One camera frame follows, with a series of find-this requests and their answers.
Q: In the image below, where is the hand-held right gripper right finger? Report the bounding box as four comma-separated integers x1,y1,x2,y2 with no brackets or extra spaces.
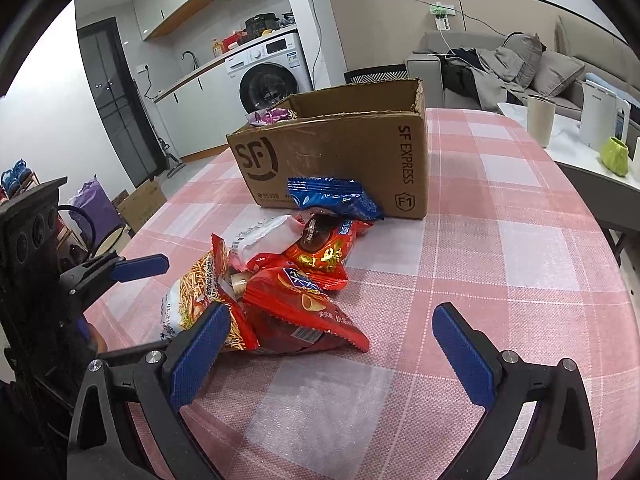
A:
431,303,599,480

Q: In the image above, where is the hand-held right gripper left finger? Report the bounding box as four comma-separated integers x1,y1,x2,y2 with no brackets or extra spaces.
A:
66,301,232,480

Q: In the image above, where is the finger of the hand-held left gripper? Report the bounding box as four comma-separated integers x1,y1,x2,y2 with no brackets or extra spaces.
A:
59,251,171,309
100,341,175,364

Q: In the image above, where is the white noodle snack packet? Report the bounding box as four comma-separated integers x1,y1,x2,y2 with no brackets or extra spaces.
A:
160,234,261,352

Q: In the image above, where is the red chip packet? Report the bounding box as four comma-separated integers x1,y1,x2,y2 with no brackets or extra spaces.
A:
240,266,371,354

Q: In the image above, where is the red white snack packet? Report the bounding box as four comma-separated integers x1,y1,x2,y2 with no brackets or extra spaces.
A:
230,214,307,269

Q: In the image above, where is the red chocolate pie packet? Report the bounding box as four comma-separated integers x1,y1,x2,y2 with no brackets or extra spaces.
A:
284,212,374,292

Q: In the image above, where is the purple grape candy packet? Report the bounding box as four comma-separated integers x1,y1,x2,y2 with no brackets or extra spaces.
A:
248,108,293,127

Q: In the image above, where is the blue cookie packet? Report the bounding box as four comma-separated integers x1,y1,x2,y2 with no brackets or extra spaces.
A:
286,176,385,222

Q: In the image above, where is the brown cardboard box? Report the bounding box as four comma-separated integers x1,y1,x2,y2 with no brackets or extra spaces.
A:
226,78,429,221

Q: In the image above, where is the brown cardboard carton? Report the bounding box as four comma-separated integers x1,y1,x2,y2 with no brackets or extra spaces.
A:
116,177,168,233

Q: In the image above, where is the purple bag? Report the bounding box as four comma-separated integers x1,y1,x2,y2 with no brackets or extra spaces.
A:
67,180,123,241

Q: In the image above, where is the shoe rack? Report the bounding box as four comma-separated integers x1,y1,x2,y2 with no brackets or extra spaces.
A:
0,159,41,203

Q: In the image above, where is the pink checked tablecloth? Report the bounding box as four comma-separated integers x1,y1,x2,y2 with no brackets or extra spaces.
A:
82,107,640,480

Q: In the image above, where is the upright vacuum cleaner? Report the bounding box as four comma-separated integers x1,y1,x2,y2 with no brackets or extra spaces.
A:
159,137,183,177

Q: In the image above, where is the black glass door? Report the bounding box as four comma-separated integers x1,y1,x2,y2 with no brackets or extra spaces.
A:
77,17,173,188

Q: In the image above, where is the white kitchen base cabinet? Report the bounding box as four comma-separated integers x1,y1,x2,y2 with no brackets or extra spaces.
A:
152,52,251,161

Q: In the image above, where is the white washing machine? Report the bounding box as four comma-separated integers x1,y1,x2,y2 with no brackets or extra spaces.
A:
223,31,315,113

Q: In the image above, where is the white coffee table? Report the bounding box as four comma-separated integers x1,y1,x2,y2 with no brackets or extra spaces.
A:
496,101,640,183

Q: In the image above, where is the beige tumbler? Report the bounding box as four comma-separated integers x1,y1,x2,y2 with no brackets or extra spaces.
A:
526,94,557,148

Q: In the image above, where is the green cup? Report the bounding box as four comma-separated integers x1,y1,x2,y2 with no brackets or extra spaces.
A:
600,136,631,177

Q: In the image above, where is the black pressure cooker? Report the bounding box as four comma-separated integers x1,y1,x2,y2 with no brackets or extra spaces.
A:
244,14,278,36

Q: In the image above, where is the white electric kettle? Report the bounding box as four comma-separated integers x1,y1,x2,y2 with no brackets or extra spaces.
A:
580,81,632,153

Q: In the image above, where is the dark clothes pile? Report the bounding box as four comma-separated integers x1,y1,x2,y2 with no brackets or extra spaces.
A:
442,47,526,111

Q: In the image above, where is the grey sofa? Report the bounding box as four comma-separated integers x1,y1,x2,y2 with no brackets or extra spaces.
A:
405,22,640,126

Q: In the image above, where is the grey cushion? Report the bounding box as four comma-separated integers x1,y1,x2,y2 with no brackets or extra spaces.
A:
502,32,543,88
532,50,586,98

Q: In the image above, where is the white wall cabinet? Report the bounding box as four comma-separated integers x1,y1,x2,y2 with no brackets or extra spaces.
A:
132,0,213,41

